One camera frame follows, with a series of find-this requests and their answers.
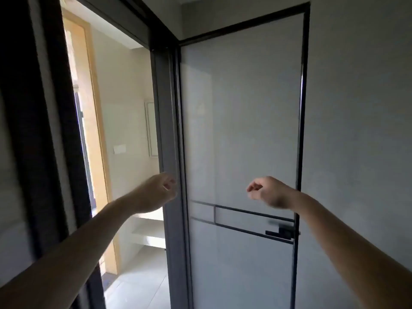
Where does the person's right hand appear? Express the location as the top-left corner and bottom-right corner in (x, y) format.
(246, 176), (299, 210)

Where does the person's left hand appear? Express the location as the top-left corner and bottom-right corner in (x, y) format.
(128, 172), (178, 215)

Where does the person's left forearm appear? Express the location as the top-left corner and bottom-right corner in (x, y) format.
(0, 193), (138, 309)

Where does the person's right forearm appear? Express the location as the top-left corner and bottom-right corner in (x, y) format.
(291, 191), (412, 309)

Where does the dark sliding door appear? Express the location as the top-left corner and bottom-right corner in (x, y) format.
(0, 0), (107, 309)

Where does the black door handle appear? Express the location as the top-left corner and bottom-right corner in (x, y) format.
(265, 221), (300, 241)

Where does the light wooden door frame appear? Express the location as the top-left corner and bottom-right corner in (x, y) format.
(61, 9), (121, 276)

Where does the dark grey door frame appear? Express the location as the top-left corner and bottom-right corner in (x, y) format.
(72, 0), (194, 309)

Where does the frosted glass door black frame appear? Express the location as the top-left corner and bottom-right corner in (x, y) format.
(175, 1), (311, 309)

